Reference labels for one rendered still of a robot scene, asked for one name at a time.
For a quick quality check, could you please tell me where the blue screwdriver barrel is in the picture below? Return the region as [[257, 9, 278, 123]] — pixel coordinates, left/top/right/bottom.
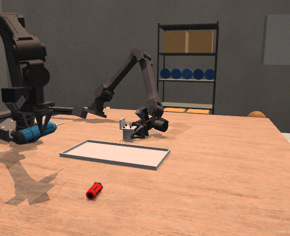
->
[[13, 121, 64, 145]]

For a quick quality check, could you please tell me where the grey cylinder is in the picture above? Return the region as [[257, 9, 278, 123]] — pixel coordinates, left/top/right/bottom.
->
[[122, 130, 134, 142]]

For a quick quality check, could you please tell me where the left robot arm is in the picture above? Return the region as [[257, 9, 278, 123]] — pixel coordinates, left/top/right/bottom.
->
[[88, 48, 169, 132]]

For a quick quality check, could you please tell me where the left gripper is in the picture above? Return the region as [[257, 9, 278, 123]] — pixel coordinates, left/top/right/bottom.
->
[[129, 121, 152, 139]]

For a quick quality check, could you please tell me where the beige metal bracket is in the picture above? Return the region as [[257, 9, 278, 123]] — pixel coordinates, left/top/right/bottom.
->
[[120, 117, 137, 130]]

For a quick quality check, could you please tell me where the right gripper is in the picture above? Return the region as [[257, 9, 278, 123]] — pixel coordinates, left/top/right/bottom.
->
[[16, 87, 55, 135]]

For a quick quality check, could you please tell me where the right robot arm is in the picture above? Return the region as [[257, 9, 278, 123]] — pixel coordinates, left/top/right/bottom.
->
[[0, 13, 50, 136]]

